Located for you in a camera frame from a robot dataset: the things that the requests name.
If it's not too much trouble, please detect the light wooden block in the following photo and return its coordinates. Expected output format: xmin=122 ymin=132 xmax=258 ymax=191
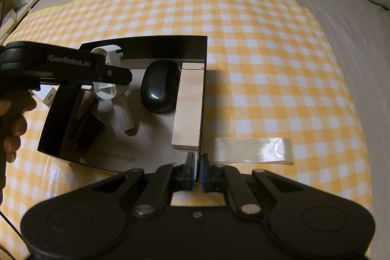
xmin=171 ymin=63 xmax=205 ymax=151

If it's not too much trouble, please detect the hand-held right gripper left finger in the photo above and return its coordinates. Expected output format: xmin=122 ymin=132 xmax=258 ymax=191
xmin=90 ymin=152 xmax=196 ymax=216

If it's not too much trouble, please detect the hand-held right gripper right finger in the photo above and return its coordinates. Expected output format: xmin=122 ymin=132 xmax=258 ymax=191
xmin=198 ymin=153 xmax=301 ymax=215

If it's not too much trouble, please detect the white handled plastic tool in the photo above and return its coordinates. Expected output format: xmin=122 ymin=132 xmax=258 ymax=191
xmin=91 ymin=46 xmax=137 ymax=132

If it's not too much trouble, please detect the person's left hand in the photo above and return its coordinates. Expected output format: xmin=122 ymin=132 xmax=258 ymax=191
xmin=0 ymin=90 xmax=37 ymax=163

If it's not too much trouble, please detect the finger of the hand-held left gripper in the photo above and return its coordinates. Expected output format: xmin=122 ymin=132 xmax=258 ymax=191
xmin=91 ymin=64 xmax=133 ymax=86

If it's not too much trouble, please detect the black box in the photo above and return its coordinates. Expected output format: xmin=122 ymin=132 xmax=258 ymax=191
xmin=37 ymin=35 xmax=208 ymax=173

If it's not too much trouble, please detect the purple book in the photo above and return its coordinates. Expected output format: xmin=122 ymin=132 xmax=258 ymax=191
xmin=1 ymin=10 xmax=18 ymax=35

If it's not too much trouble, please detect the yellow checked mat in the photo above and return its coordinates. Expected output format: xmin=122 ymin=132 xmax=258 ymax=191
xmin=0 ymin=0 xmax=374 ymax=218

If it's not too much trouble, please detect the black computer mouse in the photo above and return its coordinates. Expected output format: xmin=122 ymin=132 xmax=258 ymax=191
xmin=139 ymin=60 xmax=181 ymax=114

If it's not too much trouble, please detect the white charger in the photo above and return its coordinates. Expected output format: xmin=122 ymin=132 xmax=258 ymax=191
xmin=33 ymin=88 xmax=58 ymax=108

